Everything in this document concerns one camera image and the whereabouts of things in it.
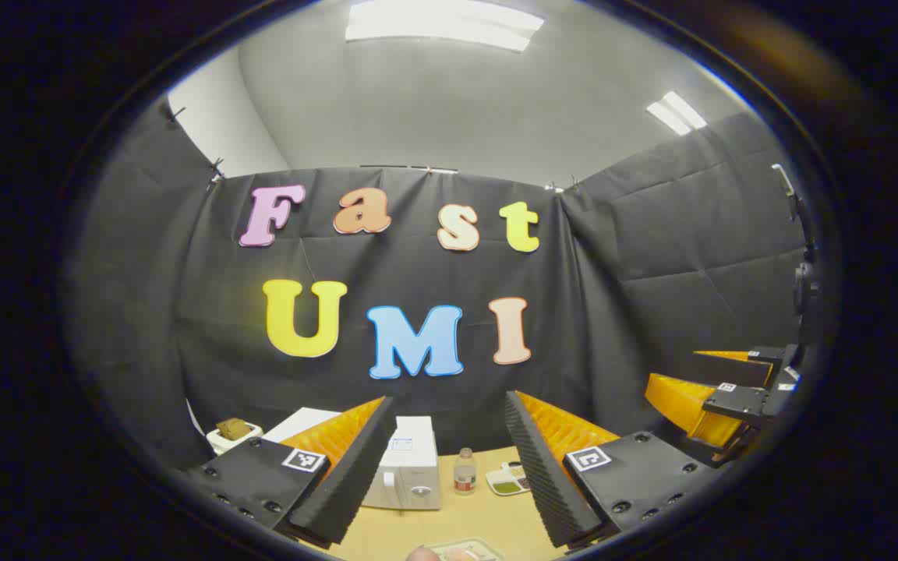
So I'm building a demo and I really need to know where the white divided grain dish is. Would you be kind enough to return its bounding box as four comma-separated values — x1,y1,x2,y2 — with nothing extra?
486,461,532,497

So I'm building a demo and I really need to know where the pale green food plate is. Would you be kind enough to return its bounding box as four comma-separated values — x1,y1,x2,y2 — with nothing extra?
422,538,506,561

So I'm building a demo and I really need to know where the white microwave oven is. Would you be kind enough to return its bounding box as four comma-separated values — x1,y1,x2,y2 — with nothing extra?
262,407,442,512

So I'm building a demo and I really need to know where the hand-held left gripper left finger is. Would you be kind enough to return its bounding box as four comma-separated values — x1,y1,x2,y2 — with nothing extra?
184,396,397,549

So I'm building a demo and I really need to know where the small ceiling light panel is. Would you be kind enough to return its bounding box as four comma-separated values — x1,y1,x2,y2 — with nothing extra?
645,90,708,136

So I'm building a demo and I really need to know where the black backdrop cloth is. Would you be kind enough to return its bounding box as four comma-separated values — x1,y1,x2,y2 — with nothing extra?
67,97,816,472

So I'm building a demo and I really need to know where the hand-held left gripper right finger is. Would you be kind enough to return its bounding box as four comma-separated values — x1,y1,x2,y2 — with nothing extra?
504,390,719,550

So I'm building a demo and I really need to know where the large ceiling light panel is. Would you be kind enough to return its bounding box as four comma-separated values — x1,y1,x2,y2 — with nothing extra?
345,0,545,54

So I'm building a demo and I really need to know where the ceiling light behind cloth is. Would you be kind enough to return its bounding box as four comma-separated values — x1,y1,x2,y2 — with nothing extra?
359,163,459,175

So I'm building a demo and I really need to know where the white toaster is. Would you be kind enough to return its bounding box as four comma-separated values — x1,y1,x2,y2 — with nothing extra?
206,421,264,457

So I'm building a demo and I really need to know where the clear plastic bottle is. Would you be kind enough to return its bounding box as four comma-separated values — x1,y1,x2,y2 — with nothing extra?
453,447,479,496

